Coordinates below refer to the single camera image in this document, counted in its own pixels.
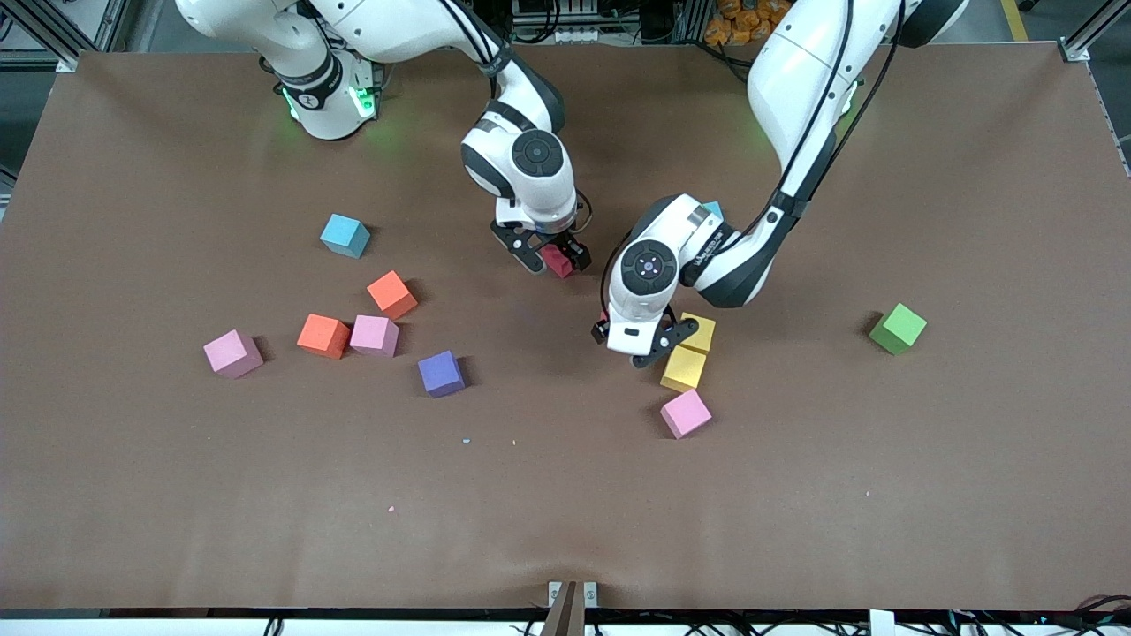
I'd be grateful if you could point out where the orange foam cube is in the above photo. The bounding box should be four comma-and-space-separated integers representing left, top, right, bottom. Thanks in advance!
366, 270, 419, 321
296, 313, 352, 360

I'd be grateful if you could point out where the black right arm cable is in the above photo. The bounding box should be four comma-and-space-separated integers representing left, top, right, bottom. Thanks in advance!
437, 0, 593, 232

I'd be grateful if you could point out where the white electronics box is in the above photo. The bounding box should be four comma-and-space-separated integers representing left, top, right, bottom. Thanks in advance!
511, 0, 603, 45

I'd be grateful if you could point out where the green foam cube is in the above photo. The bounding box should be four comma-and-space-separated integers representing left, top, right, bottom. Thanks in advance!
869, 302, 929, 356

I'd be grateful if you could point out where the purple foam cube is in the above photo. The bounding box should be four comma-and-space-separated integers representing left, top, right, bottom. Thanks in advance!
417, 350, 467, 398

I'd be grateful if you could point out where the aluminium frame strut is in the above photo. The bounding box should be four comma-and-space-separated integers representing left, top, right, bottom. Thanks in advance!
1060, 0, 1131, 64
0, 0, 133, 73

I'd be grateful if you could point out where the bag of orange fruits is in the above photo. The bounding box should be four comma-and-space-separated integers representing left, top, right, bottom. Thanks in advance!
704, 0, 796, 47

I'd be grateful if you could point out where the pink foam cube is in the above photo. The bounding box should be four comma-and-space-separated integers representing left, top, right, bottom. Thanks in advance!
202, 329, 265, 380
349, 314, 400, 358
660, 389, 713, 440

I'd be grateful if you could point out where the yellow foam cube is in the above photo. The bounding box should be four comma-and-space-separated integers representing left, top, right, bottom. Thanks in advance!
679, 312, 717, 354
659, 346, 708, 394

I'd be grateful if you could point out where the brown table cover sheet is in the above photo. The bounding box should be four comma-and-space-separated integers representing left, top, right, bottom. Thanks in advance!
0, 40, 1131, 612

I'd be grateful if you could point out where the black cable bundle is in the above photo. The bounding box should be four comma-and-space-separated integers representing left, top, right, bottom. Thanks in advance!
919, 594, 1131, 636

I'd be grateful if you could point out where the metal table clamp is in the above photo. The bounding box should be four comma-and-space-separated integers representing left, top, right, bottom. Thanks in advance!
546, 579, 599, 636

